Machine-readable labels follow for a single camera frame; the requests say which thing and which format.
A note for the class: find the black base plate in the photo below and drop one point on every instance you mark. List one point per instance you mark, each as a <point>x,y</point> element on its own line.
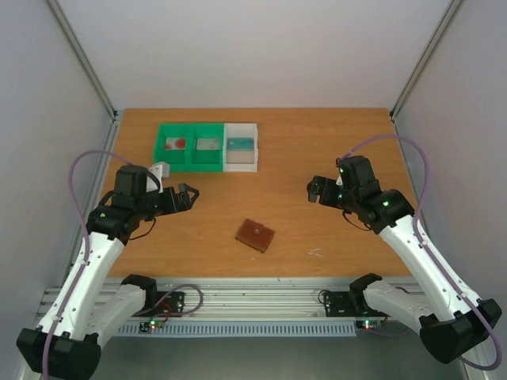
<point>174,304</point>
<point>339,304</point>

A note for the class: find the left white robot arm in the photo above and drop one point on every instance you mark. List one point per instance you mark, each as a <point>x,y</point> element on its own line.
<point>70,337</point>

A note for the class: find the brown leather card holder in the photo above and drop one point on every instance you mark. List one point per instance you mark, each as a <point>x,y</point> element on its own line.
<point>255,235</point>

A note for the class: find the right green circuit board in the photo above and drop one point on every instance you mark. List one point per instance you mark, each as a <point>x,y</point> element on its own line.
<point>370,324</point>

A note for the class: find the teal card in bin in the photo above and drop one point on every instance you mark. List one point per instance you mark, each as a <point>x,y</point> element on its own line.
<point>240,143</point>

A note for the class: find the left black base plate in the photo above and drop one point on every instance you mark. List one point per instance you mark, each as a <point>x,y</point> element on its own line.
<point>174,304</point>

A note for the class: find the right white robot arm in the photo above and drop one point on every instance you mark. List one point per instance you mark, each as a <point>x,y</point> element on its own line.
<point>449,317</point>

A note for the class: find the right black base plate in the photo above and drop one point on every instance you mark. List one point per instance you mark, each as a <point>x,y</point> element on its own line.
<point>339,304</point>

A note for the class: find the green two-compartment bin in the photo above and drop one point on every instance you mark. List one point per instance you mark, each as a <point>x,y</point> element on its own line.
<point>190,159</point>

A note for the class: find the left green circuit board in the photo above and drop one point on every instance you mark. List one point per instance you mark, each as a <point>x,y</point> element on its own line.
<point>150,326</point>

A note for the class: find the white translucent bin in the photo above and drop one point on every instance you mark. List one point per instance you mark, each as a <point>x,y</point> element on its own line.
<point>245,161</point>

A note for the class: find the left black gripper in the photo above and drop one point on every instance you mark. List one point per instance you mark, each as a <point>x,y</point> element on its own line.
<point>186,204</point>

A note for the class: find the green circuit board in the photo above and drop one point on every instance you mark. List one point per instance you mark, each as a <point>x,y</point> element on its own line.
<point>370,324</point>
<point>150,326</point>

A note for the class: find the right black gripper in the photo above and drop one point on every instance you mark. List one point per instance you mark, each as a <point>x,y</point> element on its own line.
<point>319,190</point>

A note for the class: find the red dotted card in bin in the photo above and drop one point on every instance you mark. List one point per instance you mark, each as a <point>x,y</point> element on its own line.
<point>178,143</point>

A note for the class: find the aluminium rail frame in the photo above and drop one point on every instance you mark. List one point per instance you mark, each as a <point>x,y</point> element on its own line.
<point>249,299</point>

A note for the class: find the grey slotted cable duct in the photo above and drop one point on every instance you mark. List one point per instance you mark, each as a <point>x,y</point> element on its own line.
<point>217,329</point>

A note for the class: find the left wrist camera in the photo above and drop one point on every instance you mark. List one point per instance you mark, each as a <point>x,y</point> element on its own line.
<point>156,174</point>

